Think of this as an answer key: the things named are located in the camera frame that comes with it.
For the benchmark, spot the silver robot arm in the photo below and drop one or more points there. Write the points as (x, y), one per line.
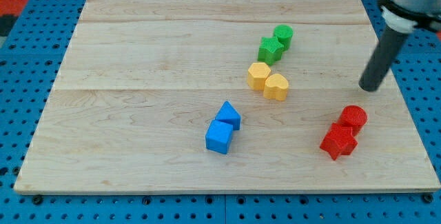
(401, 18)

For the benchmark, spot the red star block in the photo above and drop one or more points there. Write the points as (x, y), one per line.
(339, 140)

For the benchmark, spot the blue triangle block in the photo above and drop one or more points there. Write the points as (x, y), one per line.
(228, 114)

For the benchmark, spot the green cylinder block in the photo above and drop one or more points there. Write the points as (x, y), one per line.
(284, 34)

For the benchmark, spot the red cylinder block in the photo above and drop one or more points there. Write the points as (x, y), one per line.
(353, 116)

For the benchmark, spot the wooden board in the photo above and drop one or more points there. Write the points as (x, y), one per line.
(142, 80)

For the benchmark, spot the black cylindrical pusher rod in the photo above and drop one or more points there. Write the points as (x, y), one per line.
(383, 56)

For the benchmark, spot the yellow heart block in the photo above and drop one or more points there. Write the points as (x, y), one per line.
(276, 87)

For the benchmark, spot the blue cube block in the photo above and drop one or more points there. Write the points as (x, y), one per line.
(219, 136)

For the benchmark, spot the green star block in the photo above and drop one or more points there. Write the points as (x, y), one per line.
(270, 50)

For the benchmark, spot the yellow hexagon block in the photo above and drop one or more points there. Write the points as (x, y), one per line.
(257, 74)

